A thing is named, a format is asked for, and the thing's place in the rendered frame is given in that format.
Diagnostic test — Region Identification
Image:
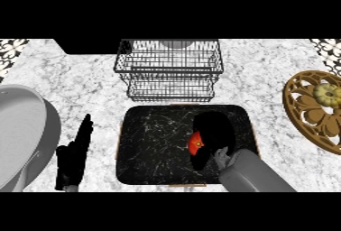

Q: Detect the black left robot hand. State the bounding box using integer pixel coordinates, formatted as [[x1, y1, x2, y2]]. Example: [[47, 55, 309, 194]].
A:
[[53, 113, 94, 191]]

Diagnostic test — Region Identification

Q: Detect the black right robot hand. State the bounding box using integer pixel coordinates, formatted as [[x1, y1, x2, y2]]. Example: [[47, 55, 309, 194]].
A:
[[188, 111, 237, 171]]

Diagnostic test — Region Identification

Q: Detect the red tomato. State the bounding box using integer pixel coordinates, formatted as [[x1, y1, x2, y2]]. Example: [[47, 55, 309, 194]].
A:
[[187, 131, 205, 157]]

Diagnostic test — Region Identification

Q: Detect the black marble tray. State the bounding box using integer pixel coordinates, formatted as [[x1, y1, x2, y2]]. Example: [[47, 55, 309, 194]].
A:
[[115, 103, 259, 188]]

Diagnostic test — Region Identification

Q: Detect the large grey pan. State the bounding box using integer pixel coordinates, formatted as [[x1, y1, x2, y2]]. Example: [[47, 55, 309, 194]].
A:
[[0, 84, 61, 193]]

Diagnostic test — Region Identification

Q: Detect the brown carved wooden trivet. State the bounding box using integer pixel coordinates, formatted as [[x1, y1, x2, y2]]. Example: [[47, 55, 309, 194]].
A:
[[281, 69, 341, 156]]

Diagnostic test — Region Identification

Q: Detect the pale yellow squash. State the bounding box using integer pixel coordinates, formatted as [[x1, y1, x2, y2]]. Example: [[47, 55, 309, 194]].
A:
[[312, 83, 341, 107]]

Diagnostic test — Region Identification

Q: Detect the black appliance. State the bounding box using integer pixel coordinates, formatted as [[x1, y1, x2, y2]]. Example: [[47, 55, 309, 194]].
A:
[[53, 39, 134, 56]]

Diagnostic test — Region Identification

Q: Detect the black wire tiered basket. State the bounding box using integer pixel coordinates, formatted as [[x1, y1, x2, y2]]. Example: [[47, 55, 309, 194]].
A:
[[112, 39, 224, 103]]

